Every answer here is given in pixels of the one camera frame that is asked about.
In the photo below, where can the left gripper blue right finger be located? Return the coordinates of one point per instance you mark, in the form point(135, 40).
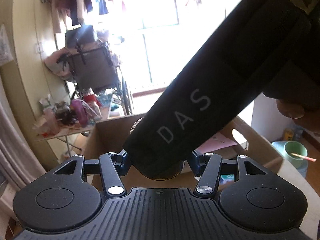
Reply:
point(197, 162)

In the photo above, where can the cluttered folding side table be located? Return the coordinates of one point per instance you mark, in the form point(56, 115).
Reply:
point(94, 114)

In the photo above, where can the red thermos bottle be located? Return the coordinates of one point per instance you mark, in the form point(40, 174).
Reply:
point(90, 97)

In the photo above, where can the beige curtain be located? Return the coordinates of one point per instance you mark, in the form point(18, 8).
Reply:
point(19, 164)

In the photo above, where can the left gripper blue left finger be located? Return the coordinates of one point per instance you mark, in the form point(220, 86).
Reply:
point(122, 163)

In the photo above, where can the green plastic cup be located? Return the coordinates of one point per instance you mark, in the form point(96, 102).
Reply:
point(296, 154)

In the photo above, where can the plastic bag on wardrobe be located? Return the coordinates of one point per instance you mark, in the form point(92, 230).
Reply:
point(5, 50)

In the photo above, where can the dark glass teapot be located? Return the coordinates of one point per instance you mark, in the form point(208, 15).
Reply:
point(63, 113)

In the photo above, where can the pink paper booklet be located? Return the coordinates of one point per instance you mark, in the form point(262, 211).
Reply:
point(216, 142)

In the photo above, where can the purple plastic bottle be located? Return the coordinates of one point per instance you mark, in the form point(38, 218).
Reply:
point(80, 112)

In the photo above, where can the brown cardboard box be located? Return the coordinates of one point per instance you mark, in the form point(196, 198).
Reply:
point(109, 136)

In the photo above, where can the black wheelchair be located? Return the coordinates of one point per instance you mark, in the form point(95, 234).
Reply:
point(93, 66)

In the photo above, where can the pink plastic tumbler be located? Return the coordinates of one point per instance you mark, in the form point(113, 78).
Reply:
point(51, 121)

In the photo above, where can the person right hand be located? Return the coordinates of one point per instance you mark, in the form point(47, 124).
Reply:
point(300, 114)

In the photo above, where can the blue white wipes pack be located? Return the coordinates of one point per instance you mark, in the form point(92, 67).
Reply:
point(226, 178)

